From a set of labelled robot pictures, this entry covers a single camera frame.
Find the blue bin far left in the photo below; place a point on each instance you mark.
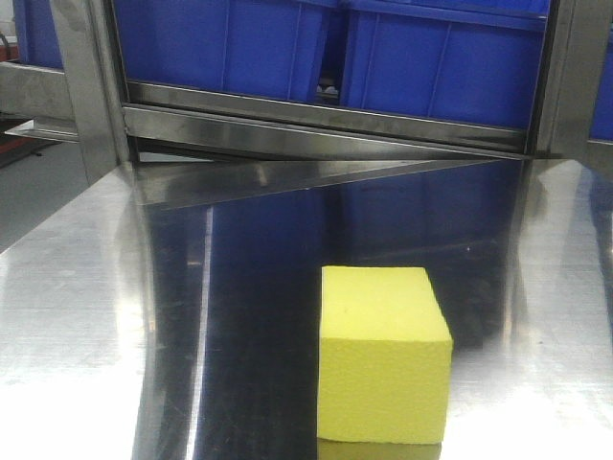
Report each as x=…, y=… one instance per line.
x=36, y=33

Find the blue plastic bin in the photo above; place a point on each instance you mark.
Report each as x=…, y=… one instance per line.
x=461, y=65
x=272, y=49

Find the blue plastic bin left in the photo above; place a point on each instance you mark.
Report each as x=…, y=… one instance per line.
x=272, y=49

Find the yellow foam block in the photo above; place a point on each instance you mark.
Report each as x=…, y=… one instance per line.
x=384, y=357

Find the blue bin far right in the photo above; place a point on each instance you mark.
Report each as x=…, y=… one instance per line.
x=602, y=119

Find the blue plastic bin right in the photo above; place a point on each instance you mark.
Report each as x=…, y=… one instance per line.
x=461, y=65

